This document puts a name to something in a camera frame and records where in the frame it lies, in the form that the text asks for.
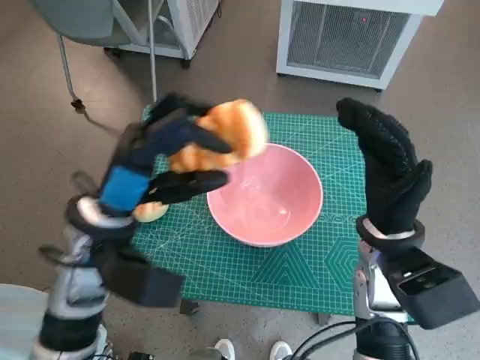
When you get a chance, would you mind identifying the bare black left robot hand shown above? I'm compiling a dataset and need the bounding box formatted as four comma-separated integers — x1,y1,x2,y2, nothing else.
95,93,233,218

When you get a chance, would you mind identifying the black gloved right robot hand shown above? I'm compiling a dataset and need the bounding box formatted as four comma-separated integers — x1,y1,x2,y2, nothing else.
335,97,434,236

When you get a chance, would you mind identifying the round toy bread bun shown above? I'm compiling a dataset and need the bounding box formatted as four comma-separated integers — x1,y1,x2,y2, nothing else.
133,200,169,223

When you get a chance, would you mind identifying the pink bowl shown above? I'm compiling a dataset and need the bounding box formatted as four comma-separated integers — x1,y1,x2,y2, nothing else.
206,142,324,248

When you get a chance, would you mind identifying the long orange toy bread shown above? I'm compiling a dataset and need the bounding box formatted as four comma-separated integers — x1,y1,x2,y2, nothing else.
166,99,269,173

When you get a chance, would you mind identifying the green cutting mat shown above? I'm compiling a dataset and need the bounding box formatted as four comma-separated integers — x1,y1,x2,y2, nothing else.
129,104,416,323

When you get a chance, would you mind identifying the silver metal pole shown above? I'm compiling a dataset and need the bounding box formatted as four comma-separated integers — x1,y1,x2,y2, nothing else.
145,0,158,102

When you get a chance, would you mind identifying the white cabinet with mesh front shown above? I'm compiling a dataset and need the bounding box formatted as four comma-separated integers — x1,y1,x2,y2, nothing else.
276,0,446,91

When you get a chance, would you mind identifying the person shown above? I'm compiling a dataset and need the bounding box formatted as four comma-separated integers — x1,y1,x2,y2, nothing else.
0,283,53,360

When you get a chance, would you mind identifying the grey chair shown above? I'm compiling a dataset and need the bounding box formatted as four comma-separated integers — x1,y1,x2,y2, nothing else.
29,0,140,112

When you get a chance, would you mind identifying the white wheeled mesh cabinet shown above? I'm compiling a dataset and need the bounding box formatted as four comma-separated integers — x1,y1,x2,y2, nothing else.
103,0,222,69

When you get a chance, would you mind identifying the white shoe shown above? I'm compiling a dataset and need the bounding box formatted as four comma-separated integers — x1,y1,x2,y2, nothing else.
213,338,236,360
270,340,293,360

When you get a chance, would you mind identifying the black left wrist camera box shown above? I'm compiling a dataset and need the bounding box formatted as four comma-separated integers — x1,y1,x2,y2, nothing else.
95,245,185,309

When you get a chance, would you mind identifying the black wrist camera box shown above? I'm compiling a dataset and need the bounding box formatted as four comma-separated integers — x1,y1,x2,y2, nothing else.
385,247,476,331
95,245,185,309

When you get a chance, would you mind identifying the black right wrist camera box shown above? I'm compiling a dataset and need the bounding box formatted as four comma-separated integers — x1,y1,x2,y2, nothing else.
385,247,476,331

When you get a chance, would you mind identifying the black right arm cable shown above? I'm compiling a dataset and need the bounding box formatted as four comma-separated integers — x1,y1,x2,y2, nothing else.
290,318,417,360

